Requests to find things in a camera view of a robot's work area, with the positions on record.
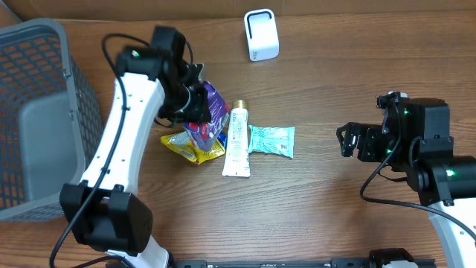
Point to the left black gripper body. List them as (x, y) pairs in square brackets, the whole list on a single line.
[(197, 108)]

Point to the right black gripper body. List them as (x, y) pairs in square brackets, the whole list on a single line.
[(375, 147)]

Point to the purple Carefree pad pack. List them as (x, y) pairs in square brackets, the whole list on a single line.
[(204, 134)]

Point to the yellow blue snack packet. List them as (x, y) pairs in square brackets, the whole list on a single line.
[(181, 144)]

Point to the white tube with gold cap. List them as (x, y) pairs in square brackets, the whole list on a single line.
[(237, 155)]

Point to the teal wet wipes pack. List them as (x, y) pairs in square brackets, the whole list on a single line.
[(272, 140)]

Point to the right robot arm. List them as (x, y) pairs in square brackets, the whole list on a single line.
[(414, 139)]

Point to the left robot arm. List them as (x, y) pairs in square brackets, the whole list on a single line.
[(152, 81)]

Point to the white barcode scanner stand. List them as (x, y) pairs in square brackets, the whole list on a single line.
[(261, 34)]

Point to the grey plastic mesh basket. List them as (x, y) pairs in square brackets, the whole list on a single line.
[(51, 123)]

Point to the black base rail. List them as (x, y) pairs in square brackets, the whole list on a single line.
[(333, 263)]

